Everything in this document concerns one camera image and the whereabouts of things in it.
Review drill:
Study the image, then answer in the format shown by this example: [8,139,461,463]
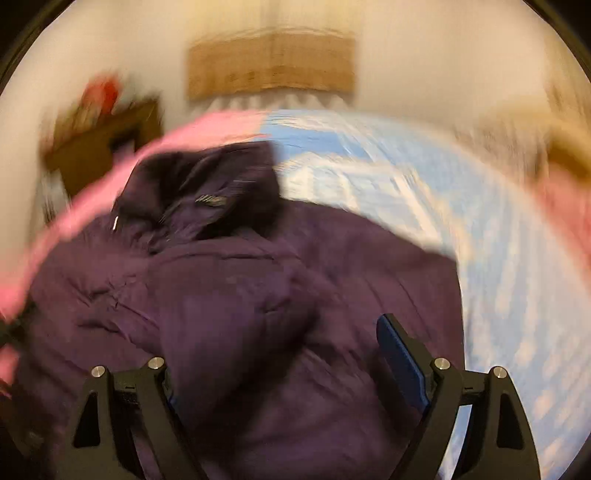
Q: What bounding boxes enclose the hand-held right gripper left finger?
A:
[48,357,207,480]

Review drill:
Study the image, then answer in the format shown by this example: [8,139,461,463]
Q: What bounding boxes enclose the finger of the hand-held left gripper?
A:
[0,299,38,346]

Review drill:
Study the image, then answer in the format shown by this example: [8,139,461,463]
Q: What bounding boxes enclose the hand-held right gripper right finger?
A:
[375,313,542,480]

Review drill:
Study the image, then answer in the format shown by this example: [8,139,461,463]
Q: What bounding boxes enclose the purple padded jacket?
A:
[9,141,465,480]

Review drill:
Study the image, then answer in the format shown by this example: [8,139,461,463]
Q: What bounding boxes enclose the blue white patterned bed sheet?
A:
[261,108,591,480]

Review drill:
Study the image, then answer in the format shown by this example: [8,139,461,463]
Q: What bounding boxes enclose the pink blanket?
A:
[0,111,274,400]

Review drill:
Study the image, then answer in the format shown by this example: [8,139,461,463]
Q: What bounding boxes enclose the wooden desk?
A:
[41,95,163,197]

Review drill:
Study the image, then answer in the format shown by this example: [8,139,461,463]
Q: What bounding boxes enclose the pink cloth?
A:
[538,164,591,264]

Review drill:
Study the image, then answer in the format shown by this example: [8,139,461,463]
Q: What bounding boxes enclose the red boxes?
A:
[79,75,122,116]

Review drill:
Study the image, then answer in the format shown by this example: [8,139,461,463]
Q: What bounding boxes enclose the wooden headboard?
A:
[187,28,358,103]

